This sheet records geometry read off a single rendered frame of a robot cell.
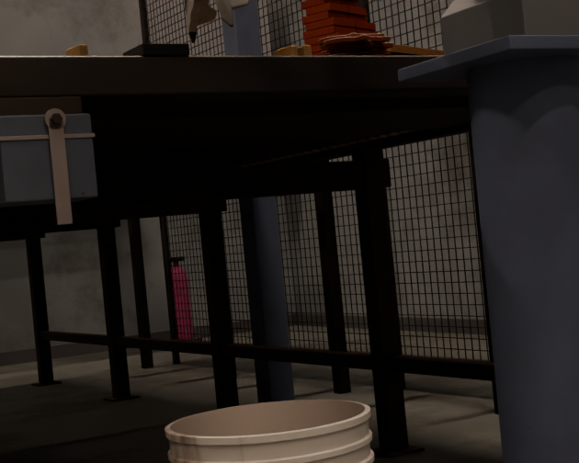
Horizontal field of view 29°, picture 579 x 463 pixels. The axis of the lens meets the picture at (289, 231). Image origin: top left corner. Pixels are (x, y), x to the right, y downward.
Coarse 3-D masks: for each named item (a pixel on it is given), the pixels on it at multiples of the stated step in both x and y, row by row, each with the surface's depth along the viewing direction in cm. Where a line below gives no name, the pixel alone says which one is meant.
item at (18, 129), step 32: (64, 96) 161; (0, 128) 154; (32, 128) 157; (64, 128) 159; (0, 160) 154; (32, 160) 156; (64, 160) 158; (0, 192) 156; (32, 192) 156; (64, 192) 158; (96, 192) 161
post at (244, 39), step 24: (240, 24) 401; (240, 48) 401; (264, 216) 402; (264, 240) 401; (264, 264) 401; (264, 288) 400; (264, 312) 400; (264, 336) 400; (288, 336) 404; (264, 360) 401; (264, 384) 403; (288, 384) 403
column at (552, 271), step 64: (448, 64) 164; (512, 64) 163; (576, 64) 165; (512, 128) 163; (576, 128) 164; (512, 192) 163; (576, 192) 163; (512, 256) 164; (576, 256) 163; (512, 320) 165; (576, 320) 162; (512, 384) 166; (576, 384) 162; (512, 448) 167; (576, 448) 162
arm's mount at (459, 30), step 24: (456, 0) 177; (480, 0) 169; (504, 0) 163; (528, 0) 161; (552, 0) 163; (576, 0) 165; (456, 24) 174; (480, 24) 169; (504, 24) 164; (528, 24) 160; (552, 24) 162; (576, 24) 165; (456, 48) 174
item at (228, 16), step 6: (216, 0) 198; (222, 0) 196; (228, 0) 197; (234, 0) 198; (240, 0) 199; (246, 0) 200; (222, 6) 196; (228, 6) 196; (234, 6) 197; (240, 6) 198; (222, 12) 196; (228, 12) 196; (222, 18) 196; (228, 18) 196; (228, 24) 196
